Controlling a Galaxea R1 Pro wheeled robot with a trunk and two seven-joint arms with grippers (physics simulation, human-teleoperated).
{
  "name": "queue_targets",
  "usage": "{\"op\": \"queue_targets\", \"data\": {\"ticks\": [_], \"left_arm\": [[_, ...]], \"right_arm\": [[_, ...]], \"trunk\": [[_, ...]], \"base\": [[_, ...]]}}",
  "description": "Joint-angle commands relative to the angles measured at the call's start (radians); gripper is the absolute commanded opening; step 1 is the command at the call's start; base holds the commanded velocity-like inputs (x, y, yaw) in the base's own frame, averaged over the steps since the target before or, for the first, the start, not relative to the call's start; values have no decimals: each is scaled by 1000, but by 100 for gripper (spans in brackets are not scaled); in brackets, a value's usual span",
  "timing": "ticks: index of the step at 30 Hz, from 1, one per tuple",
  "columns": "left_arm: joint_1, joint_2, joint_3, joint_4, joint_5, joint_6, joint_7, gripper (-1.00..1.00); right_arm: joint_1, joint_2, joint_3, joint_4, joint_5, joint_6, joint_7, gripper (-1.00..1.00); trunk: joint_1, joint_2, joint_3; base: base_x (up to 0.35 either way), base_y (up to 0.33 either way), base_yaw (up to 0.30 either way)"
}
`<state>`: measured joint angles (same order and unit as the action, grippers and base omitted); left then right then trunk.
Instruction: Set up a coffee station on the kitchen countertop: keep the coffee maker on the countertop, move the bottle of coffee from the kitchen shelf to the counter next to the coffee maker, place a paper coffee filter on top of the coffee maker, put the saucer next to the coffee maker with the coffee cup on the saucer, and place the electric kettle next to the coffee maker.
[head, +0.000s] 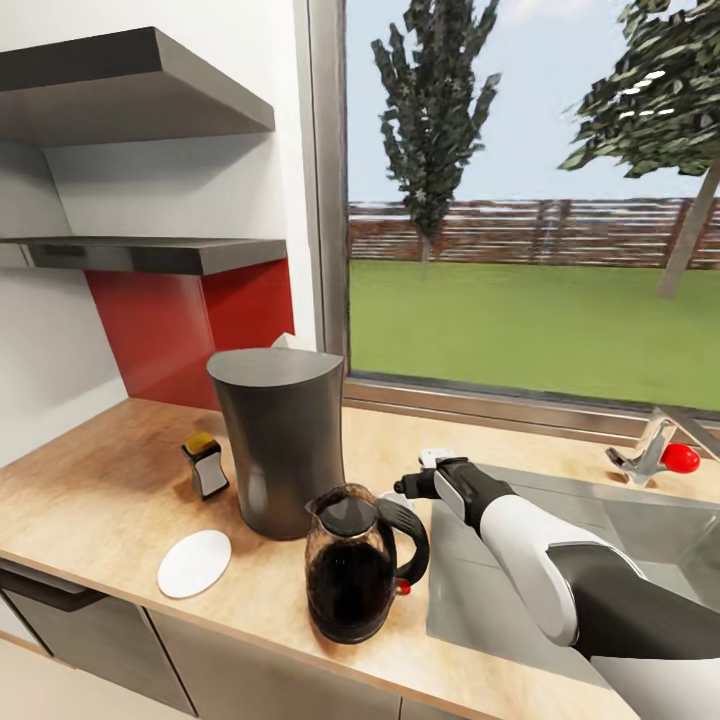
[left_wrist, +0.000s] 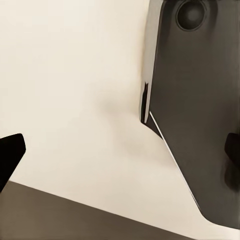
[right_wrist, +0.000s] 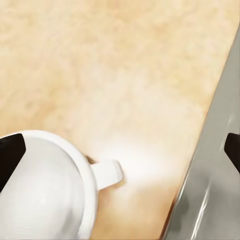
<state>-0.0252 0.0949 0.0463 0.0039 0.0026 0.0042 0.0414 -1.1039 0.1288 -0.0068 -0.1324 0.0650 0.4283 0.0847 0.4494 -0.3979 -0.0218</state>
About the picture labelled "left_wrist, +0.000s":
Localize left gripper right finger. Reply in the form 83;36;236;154
224;133;240;173

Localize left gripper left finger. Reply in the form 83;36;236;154
0;133;26;193

